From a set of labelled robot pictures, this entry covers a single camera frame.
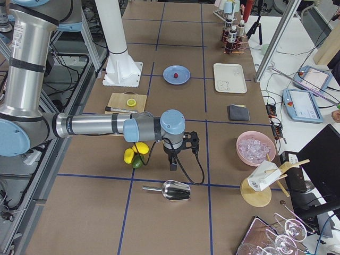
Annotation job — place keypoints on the black laptop monitor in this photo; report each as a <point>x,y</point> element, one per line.
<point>323,171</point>

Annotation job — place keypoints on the black camera tripod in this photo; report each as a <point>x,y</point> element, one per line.
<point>257,24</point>

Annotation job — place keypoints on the blue teach pendant far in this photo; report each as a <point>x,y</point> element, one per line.
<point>313,78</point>

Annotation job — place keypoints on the round wooden stand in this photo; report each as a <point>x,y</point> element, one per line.
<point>263,198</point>

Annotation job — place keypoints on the pink bowl of ice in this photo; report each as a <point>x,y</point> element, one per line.
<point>253,147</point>

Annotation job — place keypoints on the lemon half slice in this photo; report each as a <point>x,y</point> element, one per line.
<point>131,102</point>

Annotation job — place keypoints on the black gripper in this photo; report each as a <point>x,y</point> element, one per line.
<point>170,152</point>

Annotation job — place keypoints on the copper wire bottle rack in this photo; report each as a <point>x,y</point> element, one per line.
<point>240,47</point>

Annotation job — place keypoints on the blue plastic plate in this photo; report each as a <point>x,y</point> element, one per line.
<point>182,71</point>

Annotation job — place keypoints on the large yellow lemon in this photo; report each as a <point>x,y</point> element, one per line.
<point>141,148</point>

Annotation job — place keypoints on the blue teach pendant near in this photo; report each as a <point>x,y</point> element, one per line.
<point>301,106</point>

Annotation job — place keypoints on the grey folded cloth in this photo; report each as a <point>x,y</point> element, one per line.
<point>238,113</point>

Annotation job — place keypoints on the small yellow lemon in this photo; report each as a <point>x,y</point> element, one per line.
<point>128,155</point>

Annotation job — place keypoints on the blue teach pendant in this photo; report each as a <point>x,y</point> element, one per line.
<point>301,106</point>
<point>313,78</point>

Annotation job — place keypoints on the mint green bowl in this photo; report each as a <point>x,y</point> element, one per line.
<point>264,48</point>

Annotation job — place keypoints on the aluminium frame post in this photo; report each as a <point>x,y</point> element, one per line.
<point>282,26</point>

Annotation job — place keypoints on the steel ice scoop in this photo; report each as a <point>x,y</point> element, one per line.
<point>172,190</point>

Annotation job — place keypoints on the white wire cup rack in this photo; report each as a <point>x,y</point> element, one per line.
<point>226,8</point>

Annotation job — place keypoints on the green lime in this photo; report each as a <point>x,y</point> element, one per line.
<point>138,161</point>

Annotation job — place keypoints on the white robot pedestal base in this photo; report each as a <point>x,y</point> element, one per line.
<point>121,70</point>

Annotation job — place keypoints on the steel knife handle tube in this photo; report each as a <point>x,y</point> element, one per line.
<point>120,110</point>

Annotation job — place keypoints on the wooden cutting board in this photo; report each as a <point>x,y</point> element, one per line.
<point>118,100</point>

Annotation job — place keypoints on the red cylinder bottle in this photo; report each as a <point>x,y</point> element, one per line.
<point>247,10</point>

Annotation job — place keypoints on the cream bear serving tray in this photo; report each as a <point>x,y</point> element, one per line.
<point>229,78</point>

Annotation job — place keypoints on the dark tea bottle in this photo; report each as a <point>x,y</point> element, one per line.
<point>231,39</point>
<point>241,31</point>
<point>227,26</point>

